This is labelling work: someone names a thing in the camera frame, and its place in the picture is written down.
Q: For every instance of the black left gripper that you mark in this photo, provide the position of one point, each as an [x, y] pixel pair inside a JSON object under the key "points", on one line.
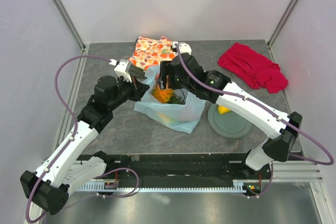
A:
{"points": [[138, 89]]}

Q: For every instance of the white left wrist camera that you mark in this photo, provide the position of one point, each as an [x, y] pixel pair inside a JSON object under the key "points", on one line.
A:
{"points": [[121, 69]]}

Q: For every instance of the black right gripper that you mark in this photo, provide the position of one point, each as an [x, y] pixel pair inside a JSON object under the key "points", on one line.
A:
{"points": [[166, 68]]}

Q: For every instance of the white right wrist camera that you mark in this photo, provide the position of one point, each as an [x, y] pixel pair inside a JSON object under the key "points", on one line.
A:
{"points": [[183, 47]]}

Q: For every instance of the light blue cable duct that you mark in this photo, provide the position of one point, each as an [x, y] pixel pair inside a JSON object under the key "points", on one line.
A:
{"points": [[104, 187]]}

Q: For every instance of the floral orange folded cloth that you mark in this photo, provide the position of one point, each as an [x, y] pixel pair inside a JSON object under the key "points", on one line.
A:
{"points": [[150, 52]]}

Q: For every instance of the light blue plastic bag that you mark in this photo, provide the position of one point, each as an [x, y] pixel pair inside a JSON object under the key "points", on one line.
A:
{"points": [[151, 106]]}

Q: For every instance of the grey round plate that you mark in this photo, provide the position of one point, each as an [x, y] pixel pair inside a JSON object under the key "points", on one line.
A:
{"points": [[228, 125]]}

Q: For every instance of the yellow mango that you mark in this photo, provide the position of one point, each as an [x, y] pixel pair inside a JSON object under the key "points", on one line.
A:
{"points": [[223, 110]]}

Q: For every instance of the peach fruit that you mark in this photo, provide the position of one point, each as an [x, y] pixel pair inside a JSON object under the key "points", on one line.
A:
{"points": [[165, 82]]}

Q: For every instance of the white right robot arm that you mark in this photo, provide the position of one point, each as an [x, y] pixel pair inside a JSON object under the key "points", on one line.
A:
{"points": [[281, 128]]}

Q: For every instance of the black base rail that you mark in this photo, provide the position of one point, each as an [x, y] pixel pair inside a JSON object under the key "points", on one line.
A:
{"points": [[182, 170]]}

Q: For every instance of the red bell pepper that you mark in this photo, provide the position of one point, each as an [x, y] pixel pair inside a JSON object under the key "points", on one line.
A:
{"points": [[190, 114]]}

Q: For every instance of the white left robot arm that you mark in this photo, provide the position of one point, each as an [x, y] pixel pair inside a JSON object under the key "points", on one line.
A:
{"points": [[51, 184]]}

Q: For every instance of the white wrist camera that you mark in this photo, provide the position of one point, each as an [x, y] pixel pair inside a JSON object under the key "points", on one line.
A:
{"points": [[121, 69], [183, 47]]}

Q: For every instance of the green orange mango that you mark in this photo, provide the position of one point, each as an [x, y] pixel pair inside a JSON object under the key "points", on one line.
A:
{"points": [[165, 120]]}

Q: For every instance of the red crumpled cloth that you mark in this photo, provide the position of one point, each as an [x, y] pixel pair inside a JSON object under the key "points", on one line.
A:
{"points": [[255, 69]]}

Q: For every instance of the orange pineapple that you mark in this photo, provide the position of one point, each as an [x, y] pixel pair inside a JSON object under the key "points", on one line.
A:
{"points": [[167, 96]]}

